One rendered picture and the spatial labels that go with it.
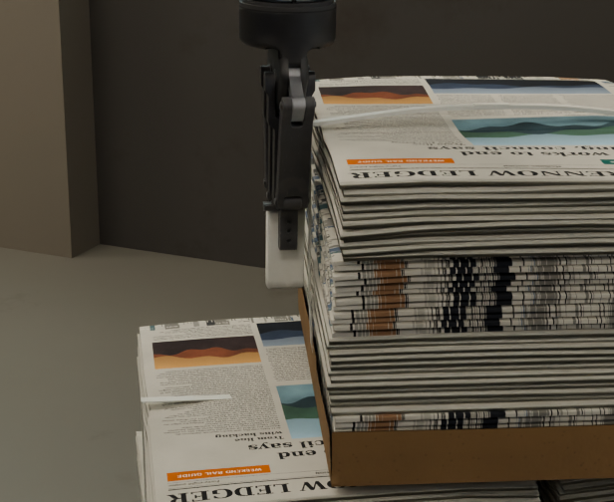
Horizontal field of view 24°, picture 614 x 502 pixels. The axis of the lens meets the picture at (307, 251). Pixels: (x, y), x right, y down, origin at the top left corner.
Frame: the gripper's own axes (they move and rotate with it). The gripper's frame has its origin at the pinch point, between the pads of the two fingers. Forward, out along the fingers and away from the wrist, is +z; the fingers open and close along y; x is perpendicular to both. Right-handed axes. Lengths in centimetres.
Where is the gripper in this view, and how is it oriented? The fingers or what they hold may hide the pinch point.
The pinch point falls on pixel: (285, 245)
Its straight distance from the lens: 118.0
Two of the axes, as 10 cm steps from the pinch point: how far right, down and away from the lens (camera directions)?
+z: -0.2, 9.5, 3.0
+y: -1.6, -3.0, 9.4
